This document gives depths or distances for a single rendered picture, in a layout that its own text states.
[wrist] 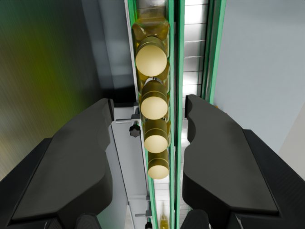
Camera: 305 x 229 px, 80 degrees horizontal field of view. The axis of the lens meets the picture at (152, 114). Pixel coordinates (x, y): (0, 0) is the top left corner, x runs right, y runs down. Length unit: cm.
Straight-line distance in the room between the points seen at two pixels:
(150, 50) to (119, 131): 44
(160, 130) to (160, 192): 59
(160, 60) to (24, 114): 14
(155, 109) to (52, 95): 12
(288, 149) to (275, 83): 155
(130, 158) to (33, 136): 50
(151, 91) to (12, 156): 15
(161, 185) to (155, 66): 64
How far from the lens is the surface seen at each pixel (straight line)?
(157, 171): 30
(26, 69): 22
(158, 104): 22
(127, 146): 65
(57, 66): 27
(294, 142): 225
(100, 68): 54
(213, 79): 44
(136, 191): 83
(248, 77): 73
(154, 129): 26
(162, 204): 91
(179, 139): 51
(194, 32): 49
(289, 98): 85
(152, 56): 20
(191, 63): 51
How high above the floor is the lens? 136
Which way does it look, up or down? 58 degrees down
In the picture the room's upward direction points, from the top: 180 degrees counter-clockwise
